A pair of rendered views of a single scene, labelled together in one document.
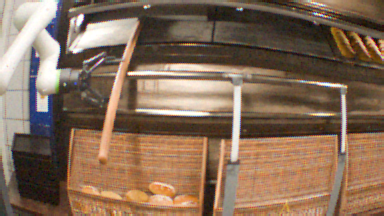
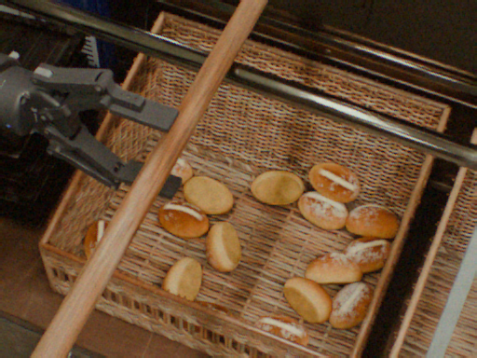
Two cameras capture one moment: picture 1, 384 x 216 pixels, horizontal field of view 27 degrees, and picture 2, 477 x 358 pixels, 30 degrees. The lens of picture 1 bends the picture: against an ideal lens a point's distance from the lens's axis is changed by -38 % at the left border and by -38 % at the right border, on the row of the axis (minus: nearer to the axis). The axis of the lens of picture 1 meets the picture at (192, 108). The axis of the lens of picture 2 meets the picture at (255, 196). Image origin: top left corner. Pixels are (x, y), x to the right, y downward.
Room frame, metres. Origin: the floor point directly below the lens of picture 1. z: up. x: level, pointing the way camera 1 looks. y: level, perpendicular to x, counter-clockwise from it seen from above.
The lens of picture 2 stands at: (3.05, -0.06, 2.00)
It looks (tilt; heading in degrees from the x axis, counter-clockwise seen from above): 55 degrees down; 18
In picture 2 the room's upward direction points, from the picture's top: 4 degrees clockwise
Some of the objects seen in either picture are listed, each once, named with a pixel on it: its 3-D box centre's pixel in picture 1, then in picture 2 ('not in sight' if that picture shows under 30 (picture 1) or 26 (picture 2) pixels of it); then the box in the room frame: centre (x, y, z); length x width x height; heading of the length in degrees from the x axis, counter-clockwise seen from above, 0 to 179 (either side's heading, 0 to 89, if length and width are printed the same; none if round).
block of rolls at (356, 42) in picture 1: (365, 45); not in sight; (4.54, -0.96, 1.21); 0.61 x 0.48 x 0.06; 177
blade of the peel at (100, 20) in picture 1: (144, 12); not in sight; (4.79, 0.22, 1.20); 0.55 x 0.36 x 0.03; 89
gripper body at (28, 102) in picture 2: (80, 80); (40, 108); (3.61, 0.39, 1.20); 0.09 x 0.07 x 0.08; 88
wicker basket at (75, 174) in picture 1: (128, 185); (247, 199); (3.91, 0.23, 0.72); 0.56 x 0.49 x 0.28; 88
